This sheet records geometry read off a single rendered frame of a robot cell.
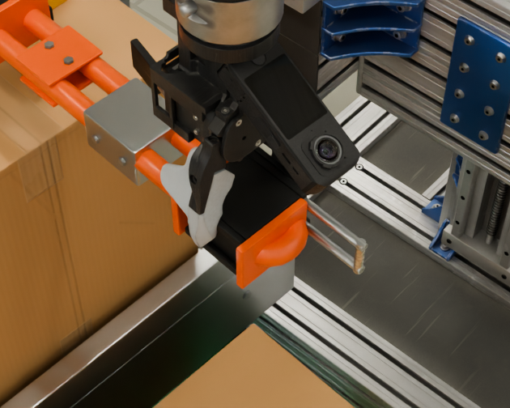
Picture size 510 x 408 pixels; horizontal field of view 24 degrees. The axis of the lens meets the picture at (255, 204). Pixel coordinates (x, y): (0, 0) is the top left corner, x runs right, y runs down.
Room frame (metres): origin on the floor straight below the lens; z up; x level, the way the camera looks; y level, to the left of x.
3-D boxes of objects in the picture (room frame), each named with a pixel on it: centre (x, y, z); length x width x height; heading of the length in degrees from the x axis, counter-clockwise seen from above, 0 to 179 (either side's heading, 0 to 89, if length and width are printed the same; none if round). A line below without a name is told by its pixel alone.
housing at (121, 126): (0.70, 0.10, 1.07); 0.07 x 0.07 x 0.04; 44
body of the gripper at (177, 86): (0.62, 0.02, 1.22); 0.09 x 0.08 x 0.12; 44
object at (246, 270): (0.60, 0.01, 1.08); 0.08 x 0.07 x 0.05; 44
